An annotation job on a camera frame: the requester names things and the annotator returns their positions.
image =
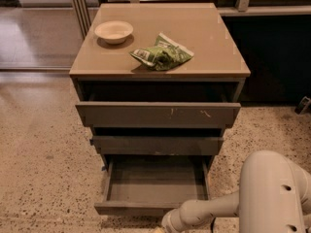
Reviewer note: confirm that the grey metal bracket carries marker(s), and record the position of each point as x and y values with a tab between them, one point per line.
304	103

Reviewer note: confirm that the white bowl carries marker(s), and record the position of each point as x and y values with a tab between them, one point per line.
114	32

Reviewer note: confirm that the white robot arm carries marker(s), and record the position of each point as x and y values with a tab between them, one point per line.
274	196

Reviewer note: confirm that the green chip bag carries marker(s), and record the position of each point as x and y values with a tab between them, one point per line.
164	55

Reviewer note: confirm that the grey drawer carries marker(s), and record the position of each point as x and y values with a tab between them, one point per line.
158	145
158	114
152	185

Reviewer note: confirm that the grey drawer cabinet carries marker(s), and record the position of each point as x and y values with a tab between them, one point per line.
215	74

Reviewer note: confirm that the metal window frame post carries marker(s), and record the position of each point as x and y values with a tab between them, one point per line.
82	16

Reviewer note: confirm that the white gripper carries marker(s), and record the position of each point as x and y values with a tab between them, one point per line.
169	223

